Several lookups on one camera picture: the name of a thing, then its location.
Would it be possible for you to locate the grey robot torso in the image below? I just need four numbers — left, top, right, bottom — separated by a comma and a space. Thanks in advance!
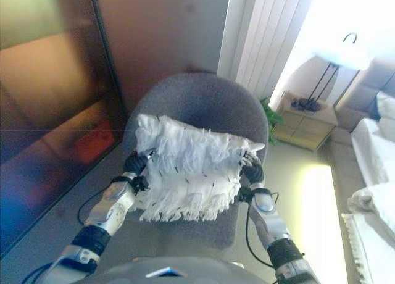
73, 256, 247, 284

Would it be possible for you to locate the white bed sheet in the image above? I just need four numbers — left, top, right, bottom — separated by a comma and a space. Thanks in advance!
351, 117, 395, 188

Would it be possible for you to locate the white ribbed radiator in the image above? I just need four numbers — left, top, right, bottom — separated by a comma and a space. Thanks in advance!
217, 0, 316, 95

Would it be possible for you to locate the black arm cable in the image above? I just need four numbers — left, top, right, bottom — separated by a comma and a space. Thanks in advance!
245, 191, 280, 269
21, 188, 114, 284

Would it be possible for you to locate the grey fabric armchair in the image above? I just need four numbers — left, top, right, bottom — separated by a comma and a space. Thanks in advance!
122, 72, 269, 251

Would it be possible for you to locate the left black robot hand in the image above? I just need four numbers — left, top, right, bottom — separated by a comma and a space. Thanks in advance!
123, 150, 155, 175

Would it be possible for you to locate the beige upholstered bed frame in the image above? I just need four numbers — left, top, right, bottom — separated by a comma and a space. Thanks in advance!
320, 60, 395, 284

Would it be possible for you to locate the beige nightstand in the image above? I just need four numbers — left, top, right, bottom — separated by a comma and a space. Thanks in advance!
271, 91, 339, 152

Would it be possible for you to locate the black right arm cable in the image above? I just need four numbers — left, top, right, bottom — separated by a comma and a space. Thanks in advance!
245, 191, 280, 269

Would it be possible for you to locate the white fringed cushion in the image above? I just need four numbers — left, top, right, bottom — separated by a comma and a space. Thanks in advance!
133, 113, 266, 223

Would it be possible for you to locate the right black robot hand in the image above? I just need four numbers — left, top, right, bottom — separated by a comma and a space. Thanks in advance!
239, 151, 265, 185

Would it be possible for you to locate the green potted plant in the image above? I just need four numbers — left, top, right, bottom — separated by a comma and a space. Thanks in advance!
259, 97, 285, 146

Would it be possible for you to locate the table lamp with dark stand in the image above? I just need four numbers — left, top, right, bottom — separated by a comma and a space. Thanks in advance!
289, 32, 376, 112

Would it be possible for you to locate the cream fringed blanket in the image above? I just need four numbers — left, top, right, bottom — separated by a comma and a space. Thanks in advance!
341, 212, 395, 284

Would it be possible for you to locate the white duvet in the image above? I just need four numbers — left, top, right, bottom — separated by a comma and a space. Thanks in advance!
347, 182, 395, 235

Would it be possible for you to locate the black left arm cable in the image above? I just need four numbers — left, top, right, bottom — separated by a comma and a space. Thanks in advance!
21, 188, 114, 284

